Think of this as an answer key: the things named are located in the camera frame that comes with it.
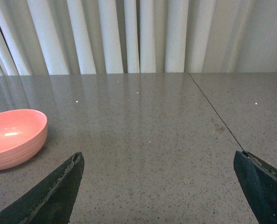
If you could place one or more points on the white pleated curtain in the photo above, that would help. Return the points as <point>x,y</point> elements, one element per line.
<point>67,37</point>

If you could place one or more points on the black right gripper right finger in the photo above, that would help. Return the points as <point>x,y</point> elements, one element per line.
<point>258,181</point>

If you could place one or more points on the pink bowl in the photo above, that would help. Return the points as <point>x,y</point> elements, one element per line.
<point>23,133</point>

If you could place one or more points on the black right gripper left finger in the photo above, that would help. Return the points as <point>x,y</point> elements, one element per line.
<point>51,201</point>

